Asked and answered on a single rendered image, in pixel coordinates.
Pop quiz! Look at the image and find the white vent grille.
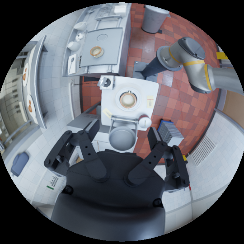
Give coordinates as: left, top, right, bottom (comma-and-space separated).
190, 134, 218, 167

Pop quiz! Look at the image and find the grey waste bin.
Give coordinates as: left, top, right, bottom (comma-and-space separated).
141, 4, 170, 34

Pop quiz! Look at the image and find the white wall notice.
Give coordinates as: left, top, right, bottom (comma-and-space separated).
46, 174, 62, 191

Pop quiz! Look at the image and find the blue wall dispenser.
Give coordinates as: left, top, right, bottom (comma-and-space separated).
10, 151, 30, 177

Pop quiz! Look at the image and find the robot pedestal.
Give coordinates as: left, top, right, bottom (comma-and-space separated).
133, 55, 167, 80

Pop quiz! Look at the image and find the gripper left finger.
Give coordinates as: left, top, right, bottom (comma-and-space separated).
43, 119, 108, 182

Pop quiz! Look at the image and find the white heated dispenser body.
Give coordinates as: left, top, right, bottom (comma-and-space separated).
100, 75, 160, 132

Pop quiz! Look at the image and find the yellow sign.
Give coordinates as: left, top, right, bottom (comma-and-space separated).
216, 51, 229, 61

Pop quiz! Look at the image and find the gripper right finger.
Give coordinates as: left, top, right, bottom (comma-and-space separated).
127, 127, 191, 191

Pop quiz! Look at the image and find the cream serving pot copper rim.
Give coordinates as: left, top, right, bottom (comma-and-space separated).
119, 91, 138, 109
89, 46, 105, 58

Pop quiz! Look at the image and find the grey control box dark dial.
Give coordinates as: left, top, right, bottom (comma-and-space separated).
97, 75, 116, 90

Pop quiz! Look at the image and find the grey steel counter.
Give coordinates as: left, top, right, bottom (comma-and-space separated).
62, 2, 132, 77

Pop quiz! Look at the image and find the stack of grey trays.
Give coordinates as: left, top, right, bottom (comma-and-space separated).
157, 119, 185, 148

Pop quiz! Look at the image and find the brown door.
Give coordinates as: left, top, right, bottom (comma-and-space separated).
215, 89, 244, 125

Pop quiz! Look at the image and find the white paper sheet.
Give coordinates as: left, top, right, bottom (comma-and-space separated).
68, 53, 78, 75

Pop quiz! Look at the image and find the grey stop bar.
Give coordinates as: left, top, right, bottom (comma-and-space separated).
94, 14, 123, 21

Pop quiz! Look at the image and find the white plate with orange food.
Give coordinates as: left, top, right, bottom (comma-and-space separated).
22, 62, 30, 88
26, 93, 37, 118

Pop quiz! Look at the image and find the grey meal tray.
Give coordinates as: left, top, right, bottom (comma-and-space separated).
79, 27, 124, 68

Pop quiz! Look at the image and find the grey wall shelf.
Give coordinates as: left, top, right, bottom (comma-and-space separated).
11, 35, 48, 130

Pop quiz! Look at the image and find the white knob with red ring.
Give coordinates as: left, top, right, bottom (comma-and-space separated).
138, 114, 152, 129

